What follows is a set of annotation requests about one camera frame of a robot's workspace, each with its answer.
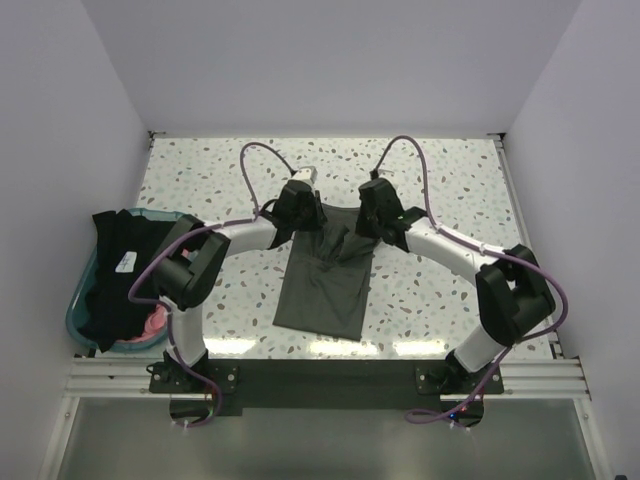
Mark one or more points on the black t shirt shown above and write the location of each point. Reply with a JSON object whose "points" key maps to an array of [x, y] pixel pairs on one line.
{"points": [[120, 270]]}

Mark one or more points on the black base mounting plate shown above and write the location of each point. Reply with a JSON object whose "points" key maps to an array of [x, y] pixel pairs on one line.
{"points": [[228, 387]]}

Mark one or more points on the pink t shirt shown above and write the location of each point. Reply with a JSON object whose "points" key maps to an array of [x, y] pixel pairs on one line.
{"points": [[148, 315]]}

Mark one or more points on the dark grey t shirt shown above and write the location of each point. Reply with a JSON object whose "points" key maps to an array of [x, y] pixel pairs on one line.
{"points": [[327, 278]]}

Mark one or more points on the aluminium rail frame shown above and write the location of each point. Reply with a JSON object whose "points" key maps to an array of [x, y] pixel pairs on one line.
{"points": [[332, 410]]}

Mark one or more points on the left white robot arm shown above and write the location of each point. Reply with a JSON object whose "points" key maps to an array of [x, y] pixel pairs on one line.
{"points": [[186, 265]]}

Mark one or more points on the teal plastic laundry basket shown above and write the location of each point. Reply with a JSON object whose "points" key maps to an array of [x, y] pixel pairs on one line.
{"points": [[80, 310]]}

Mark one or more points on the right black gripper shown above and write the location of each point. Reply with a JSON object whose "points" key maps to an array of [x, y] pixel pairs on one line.
{"points": [[360, 228]]}

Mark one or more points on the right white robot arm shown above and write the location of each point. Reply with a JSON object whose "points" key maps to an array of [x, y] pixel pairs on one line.
{"points": [[513, 296]]}

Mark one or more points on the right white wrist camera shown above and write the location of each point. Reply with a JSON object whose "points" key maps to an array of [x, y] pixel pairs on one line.
{"points": [[383, 173]]}

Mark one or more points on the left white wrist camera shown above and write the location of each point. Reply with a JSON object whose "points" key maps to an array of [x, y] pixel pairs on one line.
{"points": [[306, 175]]}

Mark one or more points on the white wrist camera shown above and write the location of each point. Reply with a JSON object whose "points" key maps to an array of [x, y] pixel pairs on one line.
{"points": [[306, 175], [383, 173]]}

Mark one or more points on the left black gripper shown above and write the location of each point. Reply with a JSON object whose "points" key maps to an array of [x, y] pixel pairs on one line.
{"points": [[318, 219]]}

